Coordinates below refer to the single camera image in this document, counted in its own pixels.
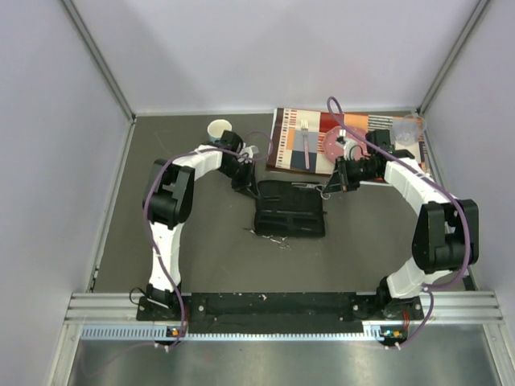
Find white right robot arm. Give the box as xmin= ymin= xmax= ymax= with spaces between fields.
xmin=323 ymin=126 xmax=479 ymax=318

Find blue ceramic mug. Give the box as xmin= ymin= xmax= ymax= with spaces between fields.
xmin=207 ymin=119 xmax=233 ymax=142

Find long black barber comb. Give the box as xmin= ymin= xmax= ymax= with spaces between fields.
xmin=257 ymin=209 xmax=319 ymax=217

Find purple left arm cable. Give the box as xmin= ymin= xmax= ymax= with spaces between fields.
xmin=143 ymin=131 xmax=273 ymax=355

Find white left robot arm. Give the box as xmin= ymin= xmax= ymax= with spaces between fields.
xmin=142 ymin=131 xmax=262 ymax=319

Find black handled comb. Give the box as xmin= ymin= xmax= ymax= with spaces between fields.
xmin=254 ymin=219 xmax=325 ymax=236

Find pink handled fork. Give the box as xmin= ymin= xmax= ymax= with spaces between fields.
xmin=300 ymin=120 xmax=310 ymax=170

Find silver thinning scissors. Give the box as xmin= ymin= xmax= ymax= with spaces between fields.
xmin=245 ymin=228 xmax=291 ymax=250

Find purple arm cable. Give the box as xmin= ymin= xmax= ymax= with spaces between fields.
xmin=326 ymin=96 xmax=472 ymax=351
xmin=143 ymin=131 xmax=273 ymax=355

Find silver straight scissors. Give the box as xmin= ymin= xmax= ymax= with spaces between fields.
xmin=291 ymin=182 xmax=331 ymax=200

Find colourful patterned placemat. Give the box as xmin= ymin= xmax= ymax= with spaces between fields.
xmin=266 ymin=108 xmax=430 ymax=176

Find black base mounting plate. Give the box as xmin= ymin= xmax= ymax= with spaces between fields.
xmin=135 ymin=291 xmax=423 ymax=334

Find clear plastic cup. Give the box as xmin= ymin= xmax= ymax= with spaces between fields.
xmin=393 ymin=113 xmax=426 ymax=146

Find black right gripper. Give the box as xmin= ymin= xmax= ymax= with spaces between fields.
xmin=323 ymin=155 xmax=380 ymax=195

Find grey slotted cable duct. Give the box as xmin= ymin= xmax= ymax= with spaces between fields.
xmin=80 ymin=324 xmax=385 ymax=343

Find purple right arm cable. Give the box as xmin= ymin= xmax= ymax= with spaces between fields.
xmin=326 ymin=96 xmax=472 ymax=351

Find black zip tool case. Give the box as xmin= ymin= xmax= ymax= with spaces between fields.
xmin=253 ymin=180 xmax=325 ymax=238

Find pink polka dot plate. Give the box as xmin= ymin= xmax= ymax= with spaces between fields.
xmin=322 ymin=126 xmax=368 ymax=163

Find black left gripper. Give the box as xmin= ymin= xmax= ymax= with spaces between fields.
xmin=218 ymin=159 xmax=258 ymax=199

